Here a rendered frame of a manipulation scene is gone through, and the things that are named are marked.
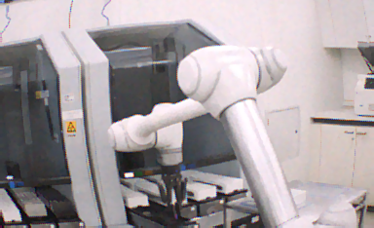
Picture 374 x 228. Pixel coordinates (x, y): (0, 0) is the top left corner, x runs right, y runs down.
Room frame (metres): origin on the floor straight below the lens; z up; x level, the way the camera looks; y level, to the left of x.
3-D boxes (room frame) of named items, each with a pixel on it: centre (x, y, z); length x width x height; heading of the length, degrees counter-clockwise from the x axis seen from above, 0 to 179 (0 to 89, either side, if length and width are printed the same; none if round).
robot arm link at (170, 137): (1.91, 0.08, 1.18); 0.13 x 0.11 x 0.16; 125
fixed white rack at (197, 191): (2.31, 0.02, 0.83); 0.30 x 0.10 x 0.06; 33
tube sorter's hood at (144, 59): (2.38, 0.16, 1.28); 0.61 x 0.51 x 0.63; 123
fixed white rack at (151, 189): (2.22, 0.15, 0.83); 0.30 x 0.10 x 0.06; 33
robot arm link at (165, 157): (1.92, 0.07, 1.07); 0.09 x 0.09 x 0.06
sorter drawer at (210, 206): (2.42, 0.09, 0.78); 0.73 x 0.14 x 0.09; 33
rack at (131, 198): (2.20, 0.31, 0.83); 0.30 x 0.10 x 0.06; 33
